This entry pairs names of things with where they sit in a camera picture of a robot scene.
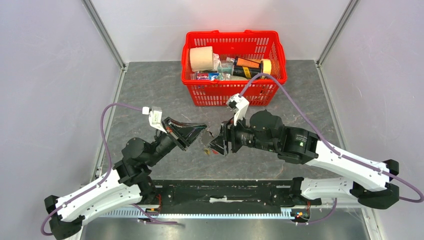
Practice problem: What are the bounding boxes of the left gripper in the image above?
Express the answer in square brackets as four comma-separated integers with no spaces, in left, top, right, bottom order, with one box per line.
[146,116,208,167]

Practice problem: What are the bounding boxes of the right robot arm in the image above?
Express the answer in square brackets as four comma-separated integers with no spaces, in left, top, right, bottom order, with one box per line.
[208,110,400,210]

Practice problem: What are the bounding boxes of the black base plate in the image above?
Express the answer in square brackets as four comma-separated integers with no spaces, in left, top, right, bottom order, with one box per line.
[138,177,322,215]

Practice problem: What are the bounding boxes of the snack packets in basket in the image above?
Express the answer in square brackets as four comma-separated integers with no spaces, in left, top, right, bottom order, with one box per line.
[190,53,235,81]

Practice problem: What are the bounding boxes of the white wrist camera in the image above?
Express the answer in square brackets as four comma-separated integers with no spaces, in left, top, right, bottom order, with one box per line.
[142,106,166,133]
[226,93,250,126]

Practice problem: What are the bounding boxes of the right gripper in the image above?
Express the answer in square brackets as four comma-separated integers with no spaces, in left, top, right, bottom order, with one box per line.
[206,111,278,156]

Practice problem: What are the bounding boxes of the yellow masking tape roll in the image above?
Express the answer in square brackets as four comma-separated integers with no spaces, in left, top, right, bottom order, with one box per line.
[260,58,272,75]

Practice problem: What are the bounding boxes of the beige paper roll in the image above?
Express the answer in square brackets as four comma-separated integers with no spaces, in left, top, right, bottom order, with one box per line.
[189,46,214,72]

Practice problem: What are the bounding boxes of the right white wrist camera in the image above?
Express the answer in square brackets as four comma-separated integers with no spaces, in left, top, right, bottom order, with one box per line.
[226,93,250,126]

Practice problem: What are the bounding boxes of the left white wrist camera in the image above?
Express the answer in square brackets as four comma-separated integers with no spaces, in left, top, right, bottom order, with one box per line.
[142,106,166,133]

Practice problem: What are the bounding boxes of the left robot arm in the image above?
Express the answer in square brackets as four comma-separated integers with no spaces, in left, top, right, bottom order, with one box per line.
[44,117,207,240]

